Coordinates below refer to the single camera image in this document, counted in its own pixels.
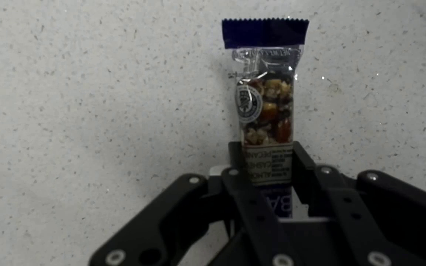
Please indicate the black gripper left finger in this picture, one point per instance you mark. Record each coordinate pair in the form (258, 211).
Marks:
(164, 231)

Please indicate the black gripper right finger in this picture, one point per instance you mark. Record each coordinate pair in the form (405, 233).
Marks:
(372, 219)

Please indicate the chocolate nut bar wrapper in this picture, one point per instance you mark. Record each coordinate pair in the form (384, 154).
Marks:
(266, 52)

